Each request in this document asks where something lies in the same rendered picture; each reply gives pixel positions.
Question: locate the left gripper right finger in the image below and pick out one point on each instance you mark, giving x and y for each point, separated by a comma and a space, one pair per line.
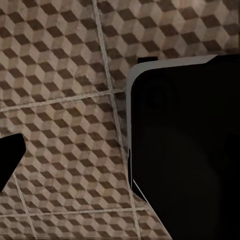
232, 149

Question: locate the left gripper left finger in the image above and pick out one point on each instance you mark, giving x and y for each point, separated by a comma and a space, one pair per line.
12, 149

